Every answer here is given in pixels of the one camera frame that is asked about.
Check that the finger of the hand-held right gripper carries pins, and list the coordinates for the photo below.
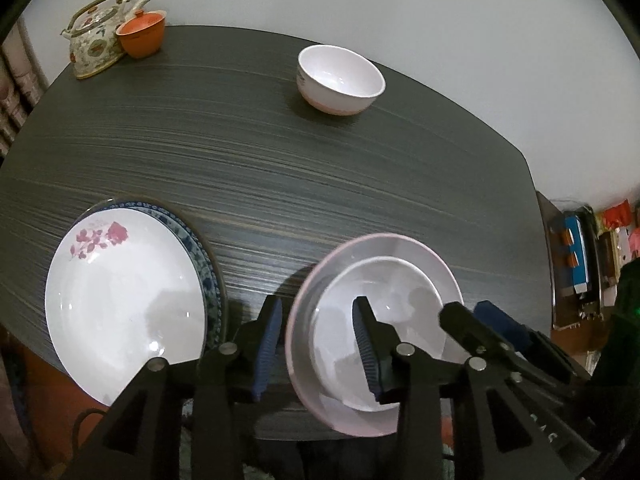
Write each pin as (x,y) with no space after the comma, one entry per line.
(465,325)
(505,322)

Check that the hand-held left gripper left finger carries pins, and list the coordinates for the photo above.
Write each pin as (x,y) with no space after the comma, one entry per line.
(267,345)

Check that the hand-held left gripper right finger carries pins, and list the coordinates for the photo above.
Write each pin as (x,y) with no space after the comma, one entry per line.
(361,345)

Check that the pink bowl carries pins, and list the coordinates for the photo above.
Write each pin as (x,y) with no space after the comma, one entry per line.
(299,360)

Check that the blue floral plate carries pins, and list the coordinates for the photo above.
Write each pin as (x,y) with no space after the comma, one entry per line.
(212,285)

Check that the white plate with pink flowers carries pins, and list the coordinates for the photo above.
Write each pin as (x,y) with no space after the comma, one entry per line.
(120,300)

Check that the wooden side shelf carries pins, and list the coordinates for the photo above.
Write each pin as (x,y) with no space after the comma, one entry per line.
(545,240)

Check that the blue box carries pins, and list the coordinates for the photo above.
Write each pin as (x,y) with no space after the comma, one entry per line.
(577,260)

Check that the dark cloth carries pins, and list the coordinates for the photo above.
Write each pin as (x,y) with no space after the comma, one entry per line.
(325,460)

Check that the red packet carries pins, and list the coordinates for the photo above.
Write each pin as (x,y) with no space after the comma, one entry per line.
(617,212)

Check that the cream bowl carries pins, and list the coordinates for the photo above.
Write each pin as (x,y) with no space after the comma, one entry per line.
(340,75)

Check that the orange lidded cup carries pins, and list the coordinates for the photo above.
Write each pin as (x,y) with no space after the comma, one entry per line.
(142,40)

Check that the floral ceramic teapot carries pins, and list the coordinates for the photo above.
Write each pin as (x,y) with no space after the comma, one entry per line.
(95,50)

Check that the beige pleated curtain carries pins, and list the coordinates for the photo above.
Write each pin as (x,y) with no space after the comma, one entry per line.
(20,85)

